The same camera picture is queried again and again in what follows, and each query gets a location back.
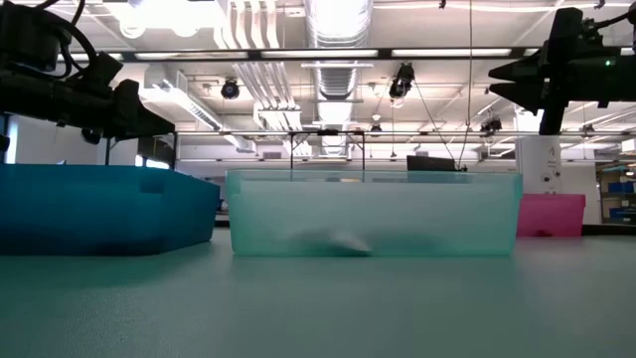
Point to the blue plastic bin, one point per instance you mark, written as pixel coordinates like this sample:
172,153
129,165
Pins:
99,209

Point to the background storage shelf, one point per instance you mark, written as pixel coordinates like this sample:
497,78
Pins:
616,199

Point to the white ceiling pipe bundle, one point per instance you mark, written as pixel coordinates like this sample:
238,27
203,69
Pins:
268,89

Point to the white round column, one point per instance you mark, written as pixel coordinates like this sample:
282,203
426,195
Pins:
539,159

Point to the pile of loose spoons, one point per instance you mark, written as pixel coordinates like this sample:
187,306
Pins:
348,308

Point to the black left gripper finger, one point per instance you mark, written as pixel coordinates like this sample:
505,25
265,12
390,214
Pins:
136,117

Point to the long ceiling light strip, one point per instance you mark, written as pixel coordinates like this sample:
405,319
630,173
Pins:
323,53

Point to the silver round ventilation duct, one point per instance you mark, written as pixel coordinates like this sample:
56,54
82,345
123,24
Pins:
338,79

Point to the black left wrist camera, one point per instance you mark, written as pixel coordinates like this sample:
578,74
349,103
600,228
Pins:
104,69

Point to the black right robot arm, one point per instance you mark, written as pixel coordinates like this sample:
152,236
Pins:
611,79

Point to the translucent teal plastic bin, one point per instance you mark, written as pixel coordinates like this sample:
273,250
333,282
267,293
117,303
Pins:
422,214

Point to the dark background monitor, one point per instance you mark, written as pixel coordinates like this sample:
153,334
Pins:
429,162

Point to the pink plastic bin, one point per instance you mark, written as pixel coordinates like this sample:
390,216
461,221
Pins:
551,214

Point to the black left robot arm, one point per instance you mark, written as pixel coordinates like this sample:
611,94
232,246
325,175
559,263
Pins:
25,30

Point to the black ceiling spotlight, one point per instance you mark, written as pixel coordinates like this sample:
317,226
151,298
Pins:
401,79
491,124
229,89

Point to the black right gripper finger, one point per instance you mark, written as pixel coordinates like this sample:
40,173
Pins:
526,97
526,69

